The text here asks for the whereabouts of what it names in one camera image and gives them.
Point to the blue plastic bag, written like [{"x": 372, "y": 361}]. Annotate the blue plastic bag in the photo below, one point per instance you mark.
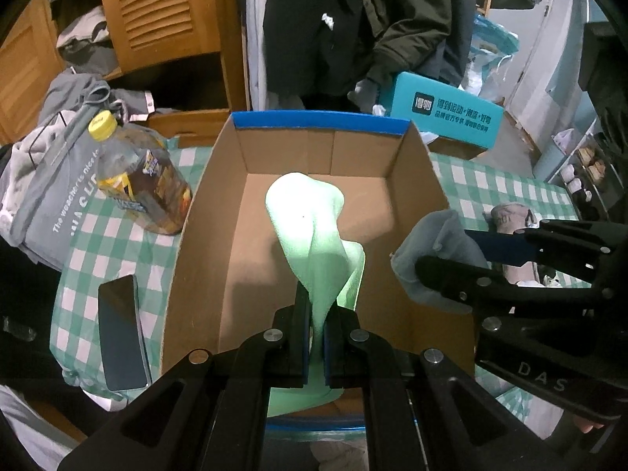
[{"x": 490, "y": 44}]

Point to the light grey hanging garment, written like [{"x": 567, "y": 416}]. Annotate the light grey hanging garment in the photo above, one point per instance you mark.
[{"x": 255, "y": 34}]

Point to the grey printed sweatshirt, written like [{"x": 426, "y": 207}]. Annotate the grey printed sweatshirt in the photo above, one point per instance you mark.
[{"x": 64, "y": 181}]

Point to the pinkish grey sock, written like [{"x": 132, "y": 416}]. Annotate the pinkish grey sock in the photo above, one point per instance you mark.
[{"x": 510, "y": 216}]

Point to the tea bottle with yellow cap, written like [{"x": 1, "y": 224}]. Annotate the tea bottle with yellow cap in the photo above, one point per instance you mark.
[{"x": 142, "y": 176}]

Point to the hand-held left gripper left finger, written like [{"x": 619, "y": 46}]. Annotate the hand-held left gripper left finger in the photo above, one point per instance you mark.
[{"x": 305, "y": 338}]

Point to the grey clothes pile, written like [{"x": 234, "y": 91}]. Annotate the grey clothes pile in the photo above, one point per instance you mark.
[{"x": 83, "y": 34}]

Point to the wooden louvred wardrobe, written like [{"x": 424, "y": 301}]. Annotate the wooden louvred wardrobe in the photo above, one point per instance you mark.
[{"x": 162, "y": 10}]

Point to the green white checkered tablecloth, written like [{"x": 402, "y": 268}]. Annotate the green white checkered tablecloth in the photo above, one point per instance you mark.
[{"x": 113, "y": 240}]

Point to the blue-sided cardboard box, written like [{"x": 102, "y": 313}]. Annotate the blue-sided cardboard box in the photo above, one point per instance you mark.
[{"x": 245, "y": 235}]

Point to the black smartphone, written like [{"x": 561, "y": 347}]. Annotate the black smartphone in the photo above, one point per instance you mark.
[{"x": 122, "y": 333}]

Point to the person's right hand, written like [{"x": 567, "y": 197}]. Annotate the person's right hand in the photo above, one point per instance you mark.
[{"x": 584, "y": 422}]

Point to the teal printed box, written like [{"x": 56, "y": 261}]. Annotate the teal printed box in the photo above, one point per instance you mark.
[{"x": 441, "y": 108}]

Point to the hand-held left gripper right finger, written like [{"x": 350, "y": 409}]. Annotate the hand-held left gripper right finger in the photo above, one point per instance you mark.
[{"x": 329, "y": 348}]

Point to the shoe rack with white shoes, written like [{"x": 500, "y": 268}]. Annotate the shoe rack with white shoes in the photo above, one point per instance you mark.
[{"x": 574, "y": 176}]

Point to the grey hoodie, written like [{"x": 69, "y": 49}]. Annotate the grey hoodie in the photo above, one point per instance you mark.
[{"x": 73, "y": 91}]

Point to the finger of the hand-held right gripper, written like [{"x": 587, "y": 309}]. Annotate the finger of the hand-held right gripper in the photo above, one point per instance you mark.
[
  {"x": 456, "y": 277},
  {"x": 500, "y": 248}
]

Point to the light green cloth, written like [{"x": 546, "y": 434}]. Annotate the light green cloth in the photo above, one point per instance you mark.
[{"x": 304, "y": 216}]

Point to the dark hanging jacket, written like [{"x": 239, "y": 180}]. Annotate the dark hanging jacket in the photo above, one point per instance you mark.
[{"x": 343, "y": 34}]

